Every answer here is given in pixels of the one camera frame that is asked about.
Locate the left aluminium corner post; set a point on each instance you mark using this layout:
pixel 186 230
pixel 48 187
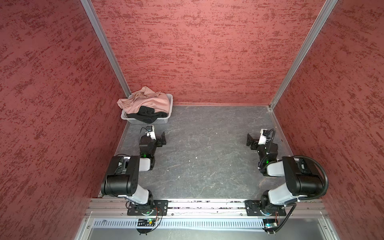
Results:
pixel 96 24

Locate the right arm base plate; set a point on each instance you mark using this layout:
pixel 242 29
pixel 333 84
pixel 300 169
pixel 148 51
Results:
pixel 264 209

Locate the right aluminium corner post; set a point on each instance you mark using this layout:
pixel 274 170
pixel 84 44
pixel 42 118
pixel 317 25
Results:
pixel 317 26

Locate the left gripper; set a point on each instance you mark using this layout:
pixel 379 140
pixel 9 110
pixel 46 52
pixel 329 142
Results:
pixel 159 141

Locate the aluminium corner post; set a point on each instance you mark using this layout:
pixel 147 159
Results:
pixel 96 24
pixel 317 26

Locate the black shorts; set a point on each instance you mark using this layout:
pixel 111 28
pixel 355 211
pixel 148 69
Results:
pixel 146 115

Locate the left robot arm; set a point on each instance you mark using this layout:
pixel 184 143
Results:
pixel 122 178

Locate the slotted white cable duct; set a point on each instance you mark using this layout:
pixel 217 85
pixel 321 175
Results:
pixel 192 224

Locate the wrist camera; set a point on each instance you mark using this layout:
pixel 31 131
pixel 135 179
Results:
pixel 264 137
pixel 151 132

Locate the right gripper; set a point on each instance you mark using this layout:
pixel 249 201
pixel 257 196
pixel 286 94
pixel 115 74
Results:
pixel 255 143

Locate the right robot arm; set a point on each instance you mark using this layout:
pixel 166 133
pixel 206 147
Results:
pixel 305 178

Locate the white plastic basket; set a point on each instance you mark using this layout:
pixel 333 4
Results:
pixel 157 121

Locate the circuit board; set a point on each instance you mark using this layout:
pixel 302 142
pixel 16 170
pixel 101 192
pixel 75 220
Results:
pixel 146 223
pixel 270 224

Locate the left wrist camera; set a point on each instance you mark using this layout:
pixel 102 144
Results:
pixel 151 132

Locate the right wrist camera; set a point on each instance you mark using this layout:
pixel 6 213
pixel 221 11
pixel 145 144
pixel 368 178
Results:
pixel 264 137

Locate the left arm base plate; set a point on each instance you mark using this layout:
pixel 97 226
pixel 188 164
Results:
pixel 154 208

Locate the pink shorts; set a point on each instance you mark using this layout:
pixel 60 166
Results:
pixel 145 97

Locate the left circuit board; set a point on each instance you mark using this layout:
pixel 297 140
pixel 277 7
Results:
pixel 146 223

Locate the right circuit board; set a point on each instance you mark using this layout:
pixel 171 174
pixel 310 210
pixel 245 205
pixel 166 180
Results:
pixel 270 224

